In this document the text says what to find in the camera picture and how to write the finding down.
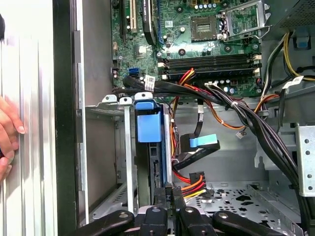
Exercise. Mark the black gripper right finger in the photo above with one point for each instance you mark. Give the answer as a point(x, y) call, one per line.
point(192, 221)

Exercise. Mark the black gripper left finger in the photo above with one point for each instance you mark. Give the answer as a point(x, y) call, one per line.
point(152, 221)

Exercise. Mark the hard disk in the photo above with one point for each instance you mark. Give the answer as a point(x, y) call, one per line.
point(148, 127)

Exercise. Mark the grey metal disk bay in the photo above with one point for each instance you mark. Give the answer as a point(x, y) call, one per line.
point(129, 147)

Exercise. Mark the black RAM slot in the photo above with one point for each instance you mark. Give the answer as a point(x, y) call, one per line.
point(209, 69)
point(209, 63)
point(209, 57)
point(209, 75)

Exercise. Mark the black expansion slot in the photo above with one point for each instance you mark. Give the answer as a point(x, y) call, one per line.
point(123, 19)

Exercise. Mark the white expansion slot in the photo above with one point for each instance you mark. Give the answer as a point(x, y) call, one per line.
point(133, 17)

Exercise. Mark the person's hand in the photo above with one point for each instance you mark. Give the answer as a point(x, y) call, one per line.
point(7, 127)

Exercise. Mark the grey metal drive cage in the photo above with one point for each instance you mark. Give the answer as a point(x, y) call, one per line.
point(306, 159)

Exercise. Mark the black open PC case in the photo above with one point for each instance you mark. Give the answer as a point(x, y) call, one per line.
point(64, 123)

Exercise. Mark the blue SATA port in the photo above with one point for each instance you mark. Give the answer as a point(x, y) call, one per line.
point(133, 73)

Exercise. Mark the square grey chipset chip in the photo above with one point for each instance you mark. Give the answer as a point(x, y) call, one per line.
point(140, 51)

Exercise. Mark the green motherboard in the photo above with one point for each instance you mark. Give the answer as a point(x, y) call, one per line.
point(187, 49)

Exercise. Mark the CPU socket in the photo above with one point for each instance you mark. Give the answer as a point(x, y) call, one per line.
point(203, 29)

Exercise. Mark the metal socket cover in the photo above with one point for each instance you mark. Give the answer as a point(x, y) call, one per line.
point(262, 14)

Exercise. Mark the grey power supply unit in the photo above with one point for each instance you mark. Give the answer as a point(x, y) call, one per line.
point(295, 14)

